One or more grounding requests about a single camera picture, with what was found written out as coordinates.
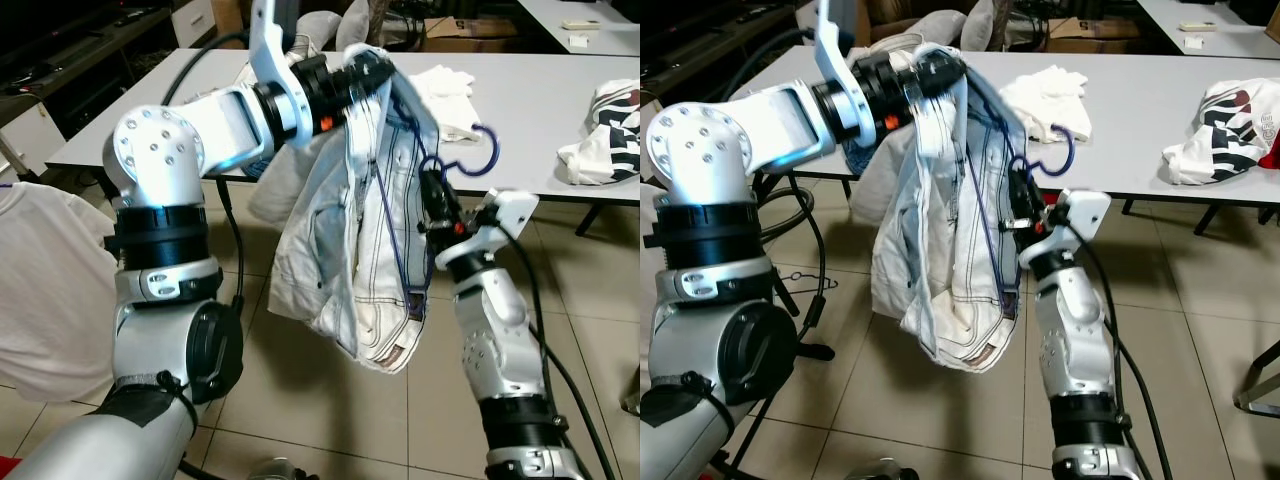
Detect brown cardboard box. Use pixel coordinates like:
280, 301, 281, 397
425, 15, 533, 53
1045, 15, 1141, 53

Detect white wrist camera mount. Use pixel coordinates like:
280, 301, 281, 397
249, 0, 314, 148
1018, 188, 1113, 271
440, 190, 540, 286
815, 0, 876, 146

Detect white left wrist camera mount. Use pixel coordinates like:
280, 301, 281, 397
815, 0, 876, 146
249, 0, 314, 148

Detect small white table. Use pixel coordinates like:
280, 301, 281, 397
518, 0, 641, 57
1138, 0, 1280, 59

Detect large white table black legs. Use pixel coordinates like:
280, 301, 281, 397
45, 48, 641, 236
740, 45, 1280, 236

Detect purple plastic hanger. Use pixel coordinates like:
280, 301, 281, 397
965, 75, 1078, 316
370, 75, 501, 321

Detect white printed mesh jersey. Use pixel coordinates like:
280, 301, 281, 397
556, 80, 641, 187
1162, 78, 1280, 187

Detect grey pillow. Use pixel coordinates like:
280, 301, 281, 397
338, 0, 373, 51
900, 10, 969, 46
283, 10, 343, 63
962, 0, 1001, 53

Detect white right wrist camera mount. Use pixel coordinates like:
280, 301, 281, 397
1018, 188, 1113, 271
440, 190, 540, 286

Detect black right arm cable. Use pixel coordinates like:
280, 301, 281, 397
1075, 230, 1173, 480
495, 230, 619, 480

